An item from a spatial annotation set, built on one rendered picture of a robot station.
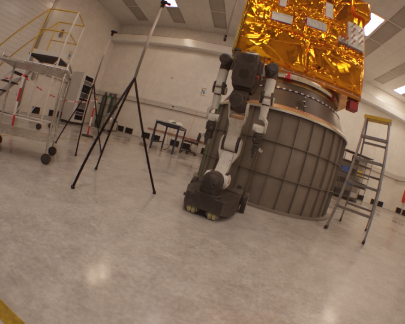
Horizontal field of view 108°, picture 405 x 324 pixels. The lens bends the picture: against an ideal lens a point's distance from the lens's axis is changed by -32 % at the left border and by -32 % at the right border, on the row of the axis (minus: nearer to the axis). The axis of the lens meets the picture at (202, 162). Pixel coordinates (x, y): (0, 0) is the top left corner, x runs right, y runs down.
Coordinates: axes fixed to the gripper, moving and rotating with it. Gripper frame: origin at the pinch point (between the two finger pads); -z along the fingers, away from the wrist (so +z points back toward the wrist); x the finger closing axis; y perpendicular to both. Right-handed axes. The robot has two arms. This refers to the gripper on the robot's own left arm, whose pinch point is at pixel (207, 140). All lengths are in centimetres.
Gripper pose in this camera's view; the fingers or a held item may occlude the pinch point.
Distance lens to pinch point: 199.2
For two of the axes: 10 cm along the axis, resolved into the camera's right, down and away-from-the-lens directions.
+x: 3.4, -2.0, 9.2
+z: 2.0, -9.4, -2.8
